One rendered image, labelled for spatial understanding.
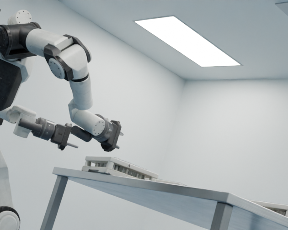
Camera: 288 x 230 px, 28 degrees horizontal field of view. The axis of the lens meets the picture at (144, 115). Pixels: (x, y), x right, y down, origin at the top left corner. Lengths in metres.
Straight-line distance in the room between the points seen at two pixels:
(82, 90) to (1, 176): 0.54
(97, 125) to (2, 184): 0.49
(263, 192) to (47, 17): 2.96
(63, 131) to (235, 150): 4.30
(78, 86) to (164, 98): 5.43
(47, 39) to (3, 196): 0.68
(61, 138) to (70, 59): 0.74
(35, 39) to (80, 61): 0.19
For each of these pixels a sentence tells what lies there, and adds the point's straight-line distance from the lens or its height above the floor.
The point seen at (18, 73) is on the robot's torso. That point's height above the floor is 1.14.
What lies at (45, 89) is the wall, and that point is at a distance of 6.18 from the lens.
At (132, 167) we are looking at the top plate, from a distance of 2.41.
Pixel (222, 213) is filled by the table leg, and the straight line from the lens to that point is 1.89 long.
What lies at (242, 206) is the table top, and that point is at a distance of 1.92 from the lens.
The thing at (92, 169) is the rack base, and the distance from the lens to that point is 2.49.
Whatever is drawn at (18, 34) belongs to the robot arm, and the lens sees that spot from 2.08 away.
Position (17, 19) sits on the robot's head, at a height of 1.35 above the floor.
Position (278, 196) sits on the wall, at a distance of 6.20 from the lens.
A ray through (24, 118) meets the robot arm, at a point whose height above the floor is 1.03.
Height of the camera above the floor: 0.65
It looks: 13 degrees up
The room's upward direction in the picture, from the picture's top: 17 degrees clockwise
